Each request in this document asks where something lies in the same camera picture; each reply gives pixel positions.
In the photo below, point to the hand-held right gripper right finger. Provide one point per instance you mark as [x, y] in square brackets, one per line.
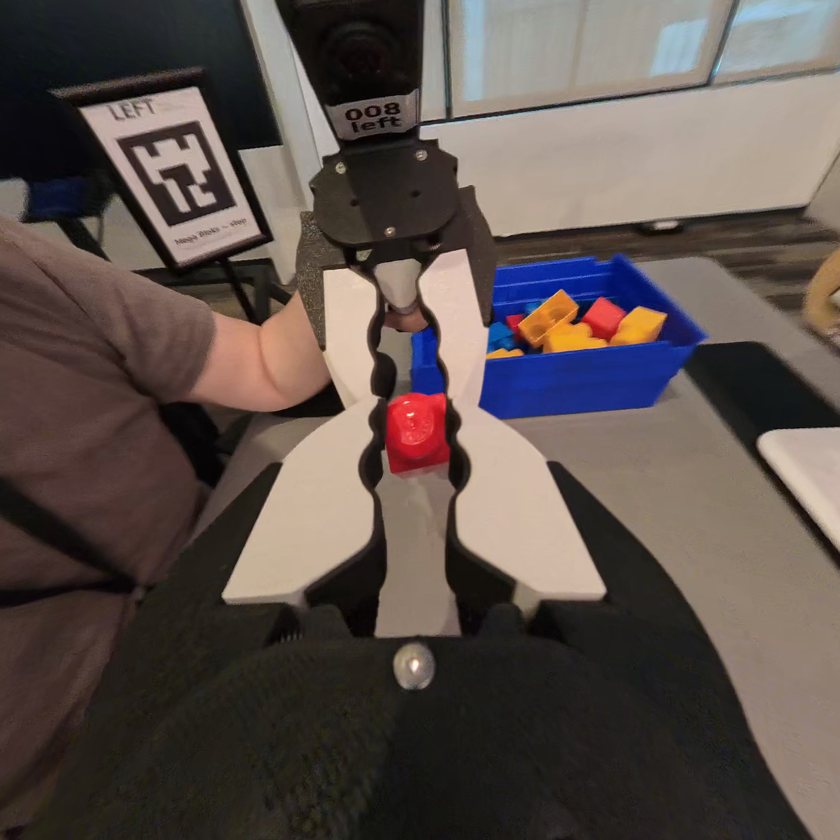
[518, 518]

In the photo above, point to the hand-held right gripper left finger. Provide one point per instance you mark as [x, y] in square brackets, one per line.
[315, 512]

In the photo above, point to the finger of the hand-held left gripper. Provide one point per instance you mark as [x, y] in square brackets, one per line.
[463, 328]
[348, 328]

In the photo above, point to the red one-stud toy block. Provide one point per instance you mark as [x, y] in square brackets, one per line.
[413, 426]

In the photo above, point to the blue plastic bin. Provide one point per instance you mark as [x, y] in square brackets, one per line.
[577, 387]

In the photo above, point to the person's left forearm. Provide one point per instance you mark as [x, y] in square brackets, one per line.
[275, 367]

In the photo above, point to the pile of loose coloured blocks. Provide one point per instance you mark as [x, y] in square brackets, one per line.
[564, 315]

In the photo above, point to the person's left hand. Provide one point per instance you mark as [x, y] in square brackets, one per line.
[407, 321]

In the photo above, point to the black framed marker sign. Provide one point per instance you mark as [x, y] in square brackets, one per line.
[170, 164]

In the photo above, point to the small black floor device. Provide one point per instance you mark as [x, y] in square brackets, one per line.
[659, 228]

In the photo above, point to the large paned window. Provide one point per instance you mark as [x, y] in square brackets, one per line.
[590, 46]

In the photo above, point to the black table mat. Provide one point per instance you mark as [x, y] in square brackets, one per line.
[754, 394]

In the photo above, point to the white board stand base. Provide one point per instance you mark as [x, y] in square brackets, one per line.
[807, 472]

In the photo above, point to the large dark display screen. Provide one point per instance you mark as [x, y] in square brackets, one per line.
[131, 39]

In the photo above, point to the wooden instruction board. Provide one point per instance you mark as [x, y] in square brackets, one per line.
[827, 295]

